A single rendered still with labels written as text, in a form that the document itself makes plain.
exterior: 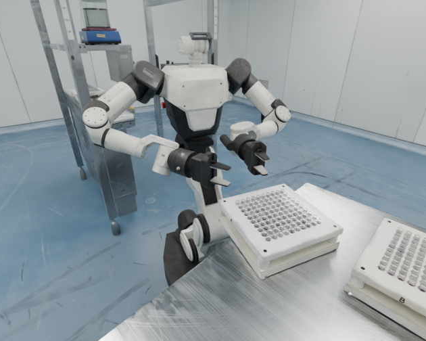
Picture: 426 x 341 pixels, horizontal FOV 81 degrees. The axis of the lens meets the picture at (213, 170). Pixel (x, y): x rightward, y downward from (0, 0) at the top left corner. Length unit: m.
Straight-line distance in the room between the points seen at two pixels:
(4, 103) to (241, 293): 5.01
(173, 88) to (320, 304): 0.86
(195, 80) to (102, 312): 1.37
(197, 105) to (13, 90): 4.41
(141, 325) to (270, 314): 0.26
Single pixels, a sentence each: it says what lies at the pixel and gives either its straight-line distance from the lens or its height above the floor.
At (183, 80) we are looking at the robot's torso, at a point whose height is 1.24.
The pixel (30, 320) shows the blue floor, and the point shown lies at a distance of 1.91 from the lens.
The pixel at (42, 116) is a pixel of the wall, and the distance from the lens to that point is 5.34.
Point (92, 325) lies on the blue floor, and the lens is 1.73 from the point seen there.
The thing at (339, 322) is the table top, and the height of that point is 0.89.
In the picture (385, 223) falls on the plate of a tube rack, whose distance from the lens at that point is 0.80.
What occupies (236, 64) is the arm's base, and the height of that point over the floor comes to 1.28.
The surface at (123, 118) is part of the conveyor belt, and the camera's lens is 1.89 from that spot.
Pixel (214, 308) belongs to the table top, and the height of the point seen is 0.89.
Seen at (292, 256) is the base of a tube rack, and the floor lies 0.91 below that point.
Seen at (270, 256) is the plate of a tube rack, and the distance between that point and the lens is 0.61.
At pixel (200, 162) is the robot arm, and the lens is 0.76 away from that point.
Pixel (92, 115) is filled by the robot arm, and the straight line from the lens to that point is 0.93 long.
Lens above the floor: 1.39
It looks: 28 degrees down
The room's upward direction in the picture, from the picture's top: straight up
